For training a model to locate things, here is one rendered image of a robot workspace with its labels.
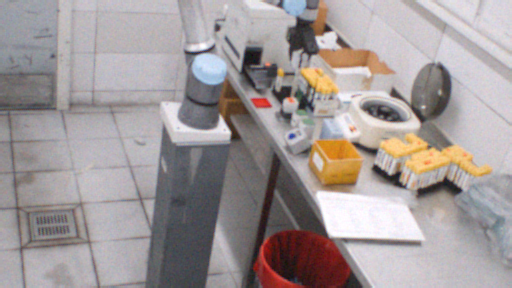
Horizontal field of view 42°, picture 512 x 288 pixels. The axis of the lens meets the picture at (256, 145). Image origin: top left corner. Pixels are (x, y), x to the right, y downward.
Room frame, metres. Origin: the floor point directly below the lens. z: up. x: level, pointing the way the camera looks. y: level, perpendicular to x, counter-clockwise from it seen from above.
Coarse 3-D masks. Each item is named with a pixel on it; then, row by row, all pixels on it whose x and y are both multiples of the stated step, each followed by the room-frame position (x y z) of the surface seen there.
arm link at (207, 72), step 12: (192, 60) 2.15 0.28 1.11; (204, 60) 2.10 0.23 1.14; (216, 60) 2.12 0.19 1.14; (192, 72) 2.07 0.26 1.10; (204, 72) 2.04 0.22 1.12; (216, 72) 2.05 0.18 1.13; (192, 84) 2.06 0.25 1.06; (204, 84) 2.04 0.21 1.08; (216, 84) 2.05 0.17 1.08; (192, 96) 2.05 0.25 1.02; (204, 96) 2.04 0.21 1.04; (216, 96) 2.06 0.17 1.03
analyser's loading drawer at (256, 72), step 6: (246, 66) 2.62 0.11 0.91; (252, 66) 2.57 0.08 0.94; (258, 66) 2.58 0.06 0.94; (252, 72) 2.56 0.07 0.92; (258, 72) 2.53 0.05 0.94; (264, 72) 2.54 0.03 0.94; (252, 78) 2.52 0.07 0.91; (258, 78) 2.52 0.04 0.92; (264, 78) 2.53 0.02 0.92; (258, 84) 2.47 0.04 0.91; (264, 84) 2.48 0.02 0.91; (270, 84) 2.49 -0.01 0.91
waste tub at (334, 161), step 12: (324, 144) 2.01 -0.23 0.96; (336, 144) 2.03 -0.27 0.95; (348, 144) 2.03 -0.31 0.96; (312, 156) 1.98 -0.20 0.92; (324, 156) 1.91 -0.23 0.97; (336, 156) 2.04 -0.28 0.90; (348, 156) 2.01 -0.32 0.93; (360, 156) 1.95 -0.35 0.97; (312, 168) 1.96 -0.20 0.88; (324, 168) 1.89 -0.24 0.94; (336, 168) 1.90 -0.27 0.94; (348, 168) 1.91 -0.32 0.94; (360, 168) 1.93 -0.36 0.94; (324, 180) 1.88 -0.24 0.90; (336, 180) 1.90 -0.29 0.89; (348, 180) 1.92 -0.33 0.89
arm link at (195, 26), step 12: (180, 0) 2.18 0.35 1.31; (192, 0) 2.17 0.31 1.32; (180, 12) 2.19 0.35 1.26; (192, 12) 2.17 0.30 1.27; (204, 12) 2.21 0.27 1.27; (192, 24) 2.17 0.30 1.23; (204, 24) 2.20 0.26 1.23; (192, 36) 2.18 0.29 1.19; (204, 36) 2.19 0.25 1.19; (192, 48) 2.17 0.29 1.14; (204, 48) 2.17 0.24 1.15
